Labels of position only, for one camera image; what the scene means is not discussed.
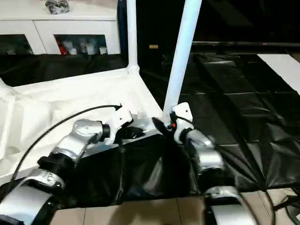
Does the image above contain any black object on floor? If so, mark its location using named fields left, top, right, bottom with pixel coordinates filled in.
left=272, top=196, right=300, bottom=210

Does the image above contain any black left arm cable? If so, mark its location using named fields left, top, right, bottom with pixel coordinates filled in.
left=8, top=103, right=123, bottom=186

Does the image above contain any white plastic table leg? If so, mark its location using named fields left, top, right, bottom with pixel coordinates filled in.
left=162, top=0, right=203, bottom=120
left=0, top=77, right=13, bottom=95
left=126, top=0, right=141, bottom=75

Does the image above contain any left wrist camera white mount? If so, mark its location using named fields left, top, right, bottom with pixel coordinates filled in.
left=105, top=108, right=135, bottom=144

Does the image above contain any black glossy mat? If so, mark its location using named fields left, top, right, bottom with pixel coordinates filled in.
left=0, top=51, right=300, bottom=209

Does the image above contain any white flat panel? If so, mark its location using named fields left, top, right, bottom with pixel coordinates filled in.
left=256, top=53, right=300, bottom=94

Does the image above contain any white glass-door cabinet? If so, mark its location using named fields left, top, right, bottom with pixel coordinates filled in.
left=0, top=0, right=121, bottom=56

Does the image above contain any dark round stand base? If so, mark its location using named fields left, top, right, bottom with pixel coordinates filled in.
left=285, top=203, right=300, bottom=223

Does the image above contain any dark object on cabinet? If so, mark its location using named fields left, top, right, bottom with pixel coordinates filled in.
left=44, top=0, right=70, bottom=15

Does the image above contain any black horizontal bar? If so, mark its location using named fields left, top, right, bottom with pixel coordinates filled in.
left=191, top=41, right=300, bottom=47

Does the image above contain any black backdrop cloth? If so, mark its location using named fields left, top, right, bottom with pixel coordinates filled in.
left=117, top=0, right=300, bottom=54

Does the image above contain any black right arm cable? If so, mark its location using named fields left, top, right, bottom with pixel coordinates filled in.
left=174, top=114, right=275, bottom=225

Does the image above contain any red white bottle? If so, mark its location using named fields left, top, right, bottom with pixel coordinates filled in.
left=57, top=38, right=67, bottom=55

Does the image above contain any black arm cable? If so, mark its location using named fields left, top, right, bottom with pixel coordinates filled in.
left=174, top=114, right=275, bottom=225
left=8, top=103, right=123, bottom=186

